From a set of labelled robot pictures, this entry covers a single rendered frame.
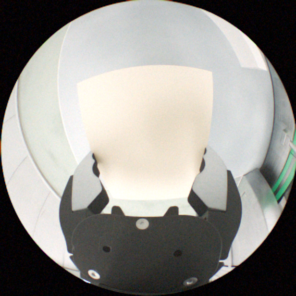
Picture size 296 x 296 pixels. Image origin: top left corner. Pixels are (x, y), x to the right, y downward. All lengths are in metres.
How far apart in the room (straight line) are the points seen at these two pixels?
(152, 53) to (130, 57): 0.04
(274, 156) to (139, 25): 0.58
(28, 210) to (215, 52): 3.42
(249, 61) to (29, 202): 3.44
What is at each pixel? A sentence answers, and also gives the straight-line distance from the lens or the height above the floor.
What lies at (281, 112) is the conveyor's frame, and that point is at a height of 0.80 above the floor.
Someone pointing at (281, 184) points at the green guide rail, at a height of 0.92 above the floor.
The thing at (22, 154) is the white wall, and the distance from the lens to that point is 3.17.
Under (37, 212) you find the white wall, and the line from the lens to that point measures 3.31.
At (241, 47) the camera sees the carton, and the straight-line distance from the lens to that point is 0.28.
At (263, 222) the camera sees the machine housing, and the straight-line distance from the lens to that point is 0.42.
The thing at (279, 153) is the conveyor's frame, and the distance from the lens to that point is 0.50.
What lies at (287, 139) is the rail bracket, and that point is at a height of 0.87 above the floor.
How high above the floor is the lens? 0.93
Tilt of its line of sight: 60 degrees down
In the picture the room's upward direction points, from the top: 178 degrees counter-clockwise
